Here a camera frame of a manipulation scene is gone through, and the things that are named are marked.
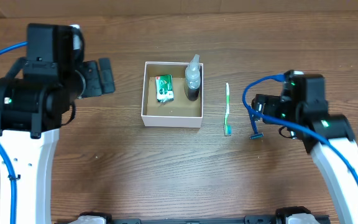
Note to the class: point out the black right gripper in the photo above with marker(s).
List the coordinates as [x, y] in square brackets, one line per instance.
[273, 106]

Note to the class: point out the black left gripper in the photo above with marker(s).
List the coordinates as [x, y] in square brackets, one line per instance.
[91, 70]

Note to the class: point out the green Dettol soap bar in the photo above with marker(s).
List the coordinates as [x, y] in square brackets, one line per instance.
[164, 88]

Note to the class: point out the clear foam soap pump bottle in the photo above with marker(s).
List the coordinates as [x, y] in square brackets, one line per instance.
[193, 78]

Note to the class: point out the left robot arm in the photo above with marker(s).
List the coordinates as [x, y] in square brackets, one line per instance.
[34, 95]

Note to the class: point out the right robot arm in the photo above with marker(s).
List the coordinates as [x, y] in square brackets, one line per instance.
[303, 110]

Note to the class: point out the blue disposable razor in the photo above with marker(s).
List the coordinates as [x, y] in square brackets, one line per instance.
[256, 134]

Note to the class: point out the green white toothbrush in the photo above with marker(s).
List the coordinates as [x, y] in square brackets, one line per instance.
[227, 128]

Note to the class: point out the pink open cardboard box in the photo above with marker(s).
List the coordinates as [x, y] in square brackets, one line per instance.
[181, 112]

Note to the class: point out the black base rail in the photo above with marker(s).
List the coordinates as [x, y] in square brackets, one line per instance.
[297, 214]

